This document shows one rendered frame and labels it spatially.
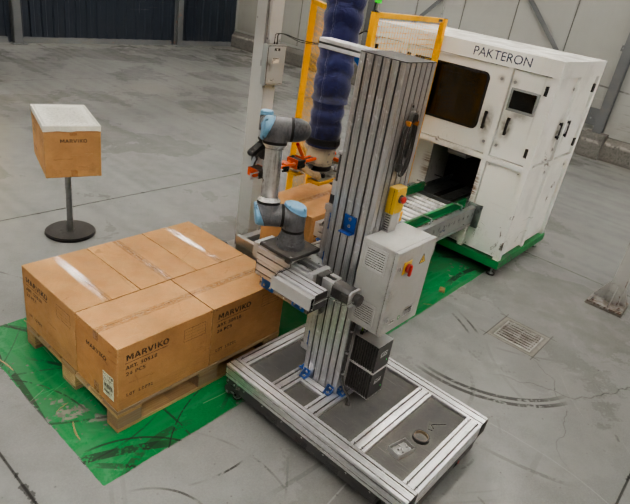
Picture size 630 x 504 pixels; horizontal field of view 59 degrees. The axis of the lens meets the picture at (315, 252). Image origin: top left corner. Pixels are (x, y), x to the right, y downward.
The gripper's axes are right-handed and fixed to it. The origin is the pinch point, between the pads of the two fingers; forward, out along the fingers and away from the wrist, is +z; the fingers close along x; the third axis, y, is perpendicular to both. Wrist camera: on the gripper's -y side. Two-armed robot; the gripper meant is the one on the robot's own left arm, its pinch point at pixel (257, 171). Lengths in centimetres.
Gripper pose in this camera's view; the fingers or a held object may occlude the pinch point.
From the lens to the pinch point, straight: 326.0
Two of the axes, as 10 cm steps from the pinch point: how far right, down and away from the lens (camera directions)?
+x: -7.7, -3.9, 5.0
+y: 6.2, -2.7, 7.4
